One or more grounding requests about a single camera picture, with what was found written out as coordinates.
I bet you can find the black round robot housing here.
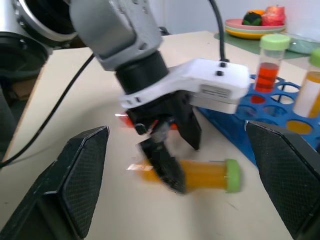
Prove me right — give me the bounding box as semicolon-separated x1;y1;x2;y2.
0;30;49;81

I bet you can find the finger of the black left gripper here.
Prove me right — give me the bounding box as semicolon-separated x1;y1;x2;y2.
172;96;203;151
137;137;187;195

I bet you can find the red toy fruit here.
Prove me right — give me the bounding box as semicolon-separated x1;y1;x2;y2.
260;5;287;27

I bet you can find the silver robot joint ring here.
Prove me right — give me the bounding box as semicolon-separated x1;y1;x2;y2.
11;0;79;49

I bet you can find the blue test tube rack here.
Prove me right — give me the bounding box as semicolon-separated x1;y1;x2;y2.
196;73;320;168

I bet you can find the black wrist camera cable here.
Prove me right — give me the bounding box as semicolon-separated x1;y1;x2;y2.
208;0;231;65

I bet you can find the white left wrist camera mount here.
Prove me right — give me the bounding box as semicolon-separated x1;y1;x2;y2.
118;58;251;115

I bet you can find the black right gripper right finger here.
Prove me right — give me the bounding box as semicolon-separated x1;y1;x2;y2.
245;120;320;240

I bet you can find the yellow test tube green cap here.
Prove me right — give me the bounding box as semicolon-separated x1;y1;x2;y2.
126;158;242;195
286;48;320;134

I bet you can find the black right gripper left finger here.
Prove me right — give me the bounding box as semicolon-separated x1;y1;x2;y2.
0;125;111;240

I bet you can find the green mat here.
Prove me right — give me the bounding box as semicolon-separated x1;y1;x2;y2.
213;30;320;60

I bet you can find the black and green toy fruit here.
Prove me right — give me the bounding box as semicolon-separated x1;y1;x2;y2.
242;11;264;27

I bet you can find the yellow plate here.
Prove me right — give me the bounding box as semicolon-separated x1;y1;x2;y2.
225;29;286;41

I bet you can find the red test tube green cap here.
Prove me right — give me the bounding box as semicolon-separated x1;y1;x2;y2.
250;33;292;105

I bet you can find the pink plate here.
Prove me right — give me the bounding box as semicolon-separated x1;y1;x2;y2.
224;18;287;32

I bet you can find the light green plate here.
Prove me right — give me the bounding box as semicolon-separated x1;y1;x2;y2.
284;33;319;54

